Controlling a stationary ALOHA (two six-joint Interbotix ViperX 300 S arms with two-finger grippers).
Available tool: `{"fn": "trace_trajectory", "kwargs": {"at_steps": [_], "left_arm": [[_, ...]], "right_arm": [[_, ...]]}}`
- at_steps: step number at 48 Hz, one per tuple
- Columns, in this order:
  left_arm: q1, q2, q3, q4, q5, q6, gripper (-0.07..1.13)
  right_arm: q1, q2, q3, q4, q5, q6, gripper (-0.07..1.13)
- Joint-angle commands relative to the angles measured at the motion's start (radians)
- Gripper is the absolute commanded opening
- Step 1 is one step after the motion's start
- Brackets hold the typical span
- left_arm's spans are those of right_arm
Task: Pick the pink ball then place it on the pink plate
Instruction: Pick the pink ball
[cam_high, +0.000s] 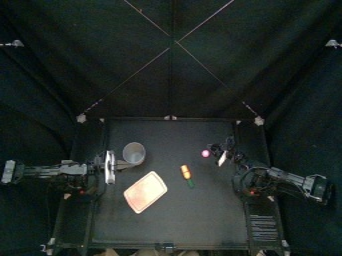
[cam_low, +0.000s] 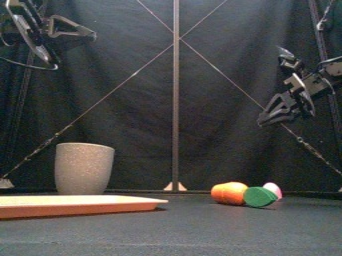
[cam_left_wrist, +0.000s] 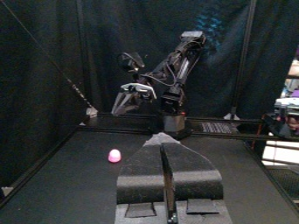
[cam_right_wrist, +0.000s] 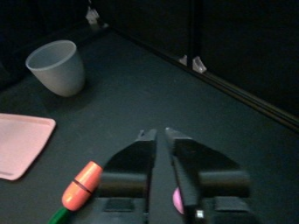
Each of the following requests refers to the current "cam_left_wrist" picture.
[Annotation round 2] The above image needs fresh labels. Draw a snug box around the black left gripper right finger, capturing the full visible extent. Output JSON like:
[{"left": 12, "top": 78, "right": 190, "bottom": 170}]
[{"left": 160, "top": 133, "right": 225, "bottom": 224}]

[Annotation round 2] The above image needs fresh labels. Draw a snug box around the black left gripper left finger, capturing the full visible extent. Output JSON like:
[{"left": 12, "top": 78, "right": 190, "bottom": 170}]
[{"left": 116, "top": 132, "right": 168, "bottom": 205}]

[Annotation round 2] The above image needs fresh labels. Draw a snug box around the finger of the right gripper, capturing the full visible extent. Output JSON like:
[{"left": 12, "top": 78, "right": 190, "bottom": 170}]
[
  {"left": 122, "top": 94, "right": 144, "bottom": 116},
  {"left": 110, "top": 90, "right": 129, "bottom": 116}
]

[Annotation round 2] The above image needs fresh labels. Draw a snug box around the pink ball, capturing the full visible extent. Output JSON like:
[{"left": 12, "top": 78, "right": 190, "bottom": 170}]
[{"left": 106, "top": 149, "right": 122, "bottom": 164}]

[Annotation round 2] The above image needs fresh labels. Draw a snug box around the black vent grille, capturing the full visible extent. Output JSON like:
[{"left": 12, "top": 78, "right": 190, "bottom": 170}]
[{"left": 200, "top": 122, "right": 234, "bottom": 135}]

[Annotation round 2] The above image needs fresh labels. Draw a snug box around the black cloth curtain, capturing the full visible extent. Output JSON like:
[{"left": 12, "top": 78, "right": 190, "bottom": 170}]
[{"left": 0, "top": 0, "right": 299, "bottom": 187}]

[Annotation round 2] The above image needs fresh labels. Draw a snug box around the grey background equipment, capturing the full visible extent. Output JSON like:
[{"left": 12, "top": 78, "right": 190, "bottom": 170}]
[{"left": 272, "top": 97, "right": 299, "bottom": 138}]

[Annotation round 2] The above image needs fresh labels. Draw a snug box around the white corner bracket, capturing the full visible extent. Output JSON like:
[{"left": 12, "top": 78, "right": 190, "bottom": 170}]
[
  {"left": 85, "top": 106, "right": 98, "bottom": 119},
  {"left": 222, "top": 111, "right": 240, "bottom": 121}
]

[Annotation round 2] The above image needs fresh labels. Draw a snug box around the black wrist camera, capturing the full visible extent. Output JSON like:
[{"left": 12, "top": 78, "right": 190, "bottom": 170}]
[{"left": 116, "top": 52, "right": 145, "bottom": 74}]

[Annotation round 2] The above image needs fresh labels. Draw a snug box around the black horizontal frame rail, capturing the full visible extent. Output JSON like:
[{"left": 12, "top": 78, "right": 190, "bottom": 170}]
[{"left": 76, "top": 125, "right": 299, "bottom": 143}]

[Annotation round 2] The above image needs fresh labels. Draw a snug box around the black vertical frame post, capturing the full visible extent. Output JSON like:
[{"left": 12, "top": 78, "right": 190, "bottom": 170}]
[
  {"left": 74, "top": 0, "right": 97, "bottom": 110},
  {"left": 228, "top": 0, "right": 257, "bottom": 117}
]

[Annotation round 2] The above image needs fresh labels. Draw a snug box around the red cable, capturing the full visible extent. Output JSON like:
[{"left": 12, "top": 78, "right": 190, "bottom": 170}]
[{"left": 250, "top": 114, "right": 266, "bottom": 151}]

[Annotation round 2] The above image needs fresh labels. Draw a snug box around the thin diagonal frame brace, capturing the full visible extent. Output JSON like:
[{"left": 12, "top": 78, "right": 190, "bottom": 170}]
[{"left": 0, "top": 0, "right": 96, "bottom": 109}]

